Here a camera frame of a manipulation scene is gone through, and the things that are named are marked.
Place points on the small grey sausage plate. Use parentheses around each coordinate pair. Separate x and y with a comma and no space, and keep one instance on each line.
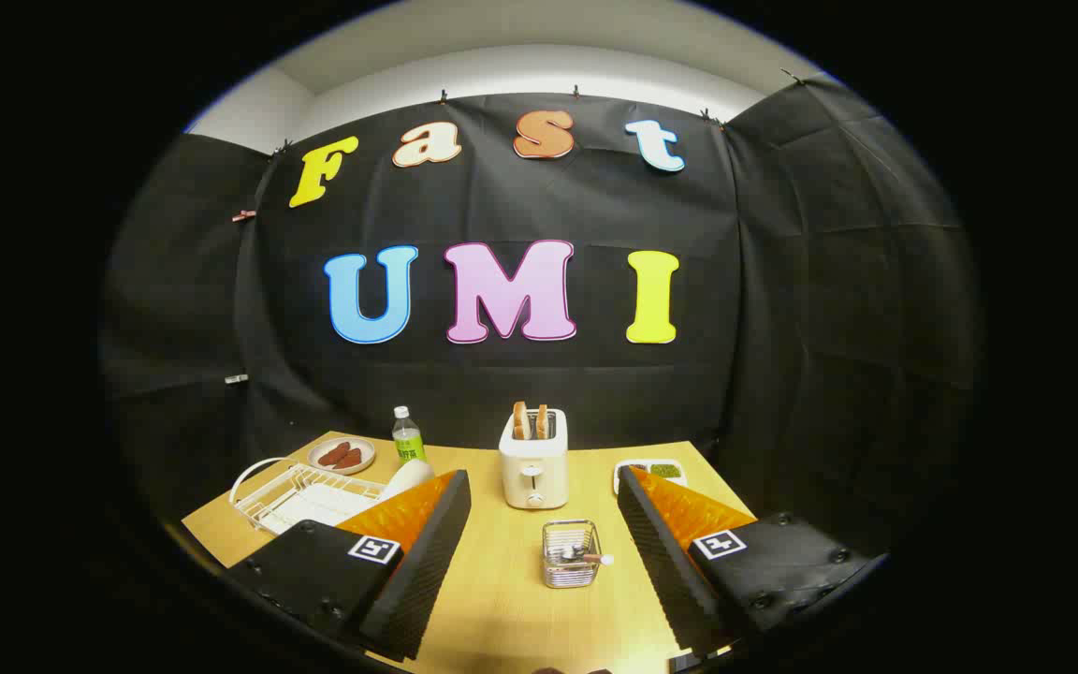
(364,451)

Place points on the white divided bean tray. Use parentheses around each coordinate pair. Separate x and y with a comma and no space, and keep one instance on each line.
(665,471)

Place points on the grey round plate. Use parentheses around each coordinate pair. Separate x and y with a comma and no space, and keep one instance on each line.
(408,477)

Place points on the green label drink bottle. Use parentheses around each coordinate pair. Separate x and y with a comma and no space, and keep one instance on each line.
(408,445)

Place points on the red sausage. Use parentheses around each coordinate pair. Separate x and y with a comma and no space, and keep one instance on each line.
(349,460)
(333,455)

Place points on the white toaster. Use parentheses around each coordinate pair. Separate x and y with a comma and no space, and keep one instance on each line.
(532,473)

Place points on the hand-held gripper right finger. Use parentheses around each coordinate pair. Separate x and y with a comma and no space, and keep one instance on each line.
(665,562)

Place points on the toast bread slice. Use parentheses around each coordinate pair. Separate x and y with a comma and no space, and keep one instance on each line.
(520,421)
(542,423)

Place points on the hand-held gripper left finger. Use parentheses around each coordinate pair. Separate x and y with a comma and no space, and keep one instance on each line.
(422,562)

